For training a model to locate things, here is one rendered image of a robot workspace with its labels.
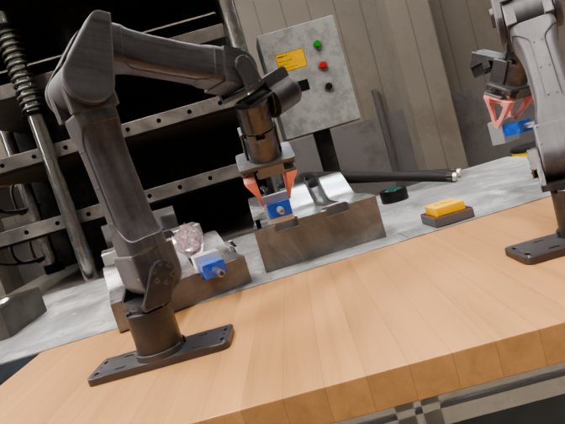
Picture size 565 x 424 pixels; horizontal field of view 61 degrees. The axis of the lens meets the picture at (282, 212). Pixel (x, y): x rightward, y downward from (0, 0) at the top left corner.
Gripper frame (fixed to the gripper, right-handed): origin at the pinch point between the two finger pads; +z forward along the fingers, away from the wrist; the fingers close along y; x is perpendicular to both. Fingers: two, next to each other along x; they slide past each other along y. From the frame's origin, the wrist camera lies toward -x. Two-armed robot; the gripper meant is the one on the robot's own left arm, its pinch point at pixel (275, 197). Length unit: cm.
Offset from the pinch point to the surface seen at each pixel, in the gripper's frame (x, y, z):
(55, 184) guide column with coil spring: -82, 69, 22
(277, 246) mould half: 0.0, 2.1, 11.4
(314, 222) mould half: -1.1, -6.6, 9.2
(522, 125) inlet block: -10, -58, 6
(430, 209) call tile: 3.0, -29.7, 11.3
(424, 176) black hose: -40, -48, 33
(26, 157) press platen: -92, 78, 13
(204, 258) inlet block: 3.1, 16.2, 7.0
